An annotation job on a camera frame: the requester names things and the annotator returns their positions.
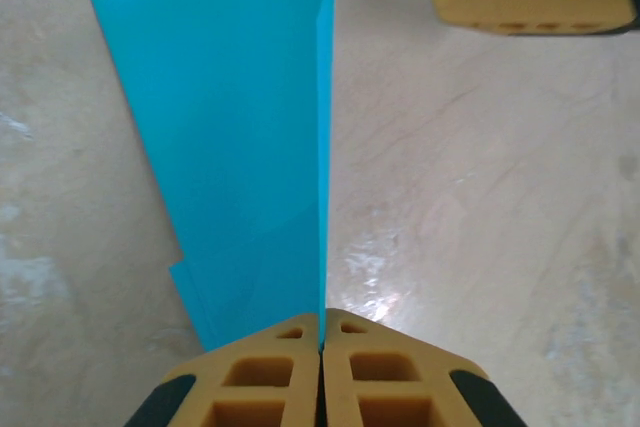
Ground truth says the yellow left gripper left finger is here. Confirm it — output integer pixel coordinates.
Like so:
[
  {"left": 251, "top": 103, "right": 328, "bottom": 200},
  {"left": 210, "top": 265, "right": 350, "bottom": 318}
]
[{"left": 127, "top": 311, "right": 321, "bottom": 427}]

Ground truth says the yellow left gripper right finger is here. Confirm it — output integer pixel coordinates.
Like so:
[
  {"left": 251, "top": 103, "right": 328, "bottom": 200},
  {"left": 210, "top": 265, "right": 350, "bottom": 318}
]
[{"left": 322, "top": 307, "right": 524, "bottom": 427}]

